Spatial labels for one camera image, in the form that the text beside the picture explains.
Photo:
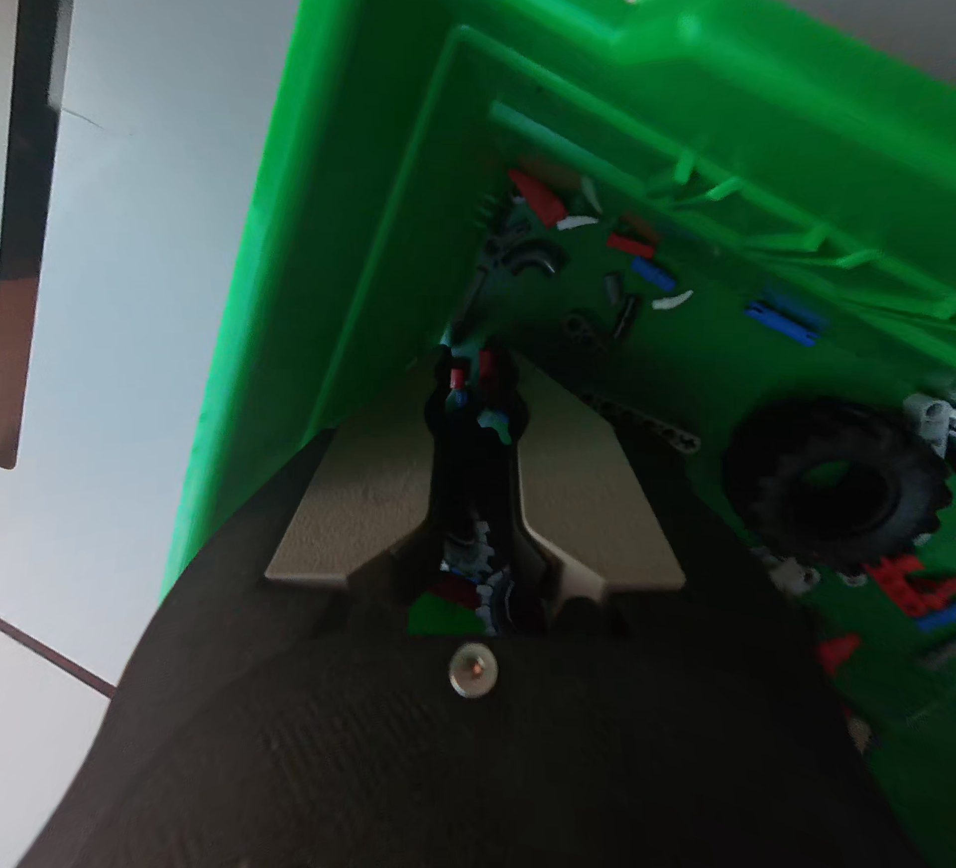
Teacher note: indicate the small red lego pin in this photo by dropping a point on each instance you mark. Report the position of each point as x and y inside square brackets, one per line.
[457, 379]

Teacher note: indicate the pile of small lego pieces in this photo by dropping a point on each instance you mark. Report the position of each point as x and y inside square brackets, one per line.
[651, 272]

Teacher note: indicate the black lego tyre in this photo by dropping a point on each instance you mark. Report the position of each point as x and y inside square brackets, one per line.
[769, 479]

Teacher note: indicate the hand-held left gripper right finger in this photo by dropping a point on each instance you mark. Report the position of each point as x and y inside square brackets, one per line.
[590, 502]

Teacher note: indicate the green plastic bin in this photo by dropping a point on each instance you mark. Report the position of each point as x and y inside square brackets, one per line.
[373, 136]

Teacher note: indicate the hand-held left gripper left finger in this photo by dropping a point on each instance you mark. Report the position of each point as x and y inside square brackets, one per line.
[358, 487]

